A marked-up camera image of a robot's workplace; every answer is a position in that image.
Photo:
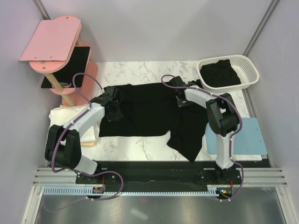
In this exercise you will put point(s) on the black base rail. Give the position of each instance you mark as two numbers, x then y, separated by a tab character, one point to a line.
134	173

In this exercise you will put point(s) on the white folded t shirt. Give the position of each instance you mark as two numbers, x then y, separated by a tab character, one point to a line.
54	112

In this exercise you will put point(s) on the white plastic basket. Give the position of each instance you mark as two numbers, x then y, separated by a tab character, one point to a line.
242	65

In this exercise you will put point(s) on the black t shirt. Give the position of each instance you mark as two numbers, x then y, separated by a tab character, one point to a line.
152	110
219	74

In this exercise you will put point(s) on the black clipboard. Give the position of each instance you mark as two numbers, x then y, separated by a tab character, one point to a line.
77	64

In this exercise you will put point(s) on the light blue folding board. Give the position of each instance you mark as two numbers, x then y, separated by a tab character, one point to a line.
249	141

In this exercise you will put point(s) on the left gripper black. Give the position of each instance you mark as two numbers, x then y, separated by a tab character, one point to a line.
117	116

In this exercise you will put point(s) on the pink tiered shelf stand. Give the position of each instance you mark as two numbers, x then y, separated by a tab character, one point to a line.
50	49

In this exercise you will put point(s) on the black t shirt in basket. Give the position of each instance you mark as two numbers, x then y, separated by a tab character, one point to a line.
219	74

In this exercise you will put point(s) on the light blue cable duct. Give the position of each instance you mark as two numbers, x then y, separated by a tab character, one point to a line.
105	191

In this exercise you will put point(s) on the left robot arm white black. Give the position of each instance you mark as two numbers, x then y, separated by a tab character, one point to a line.
63	146

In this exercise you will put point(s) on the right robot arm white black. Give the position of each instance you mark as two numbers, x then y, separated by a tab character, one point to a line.
224	120

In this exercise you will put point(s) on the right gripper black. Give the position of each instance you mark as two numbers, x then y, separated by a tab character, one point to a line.
181	104

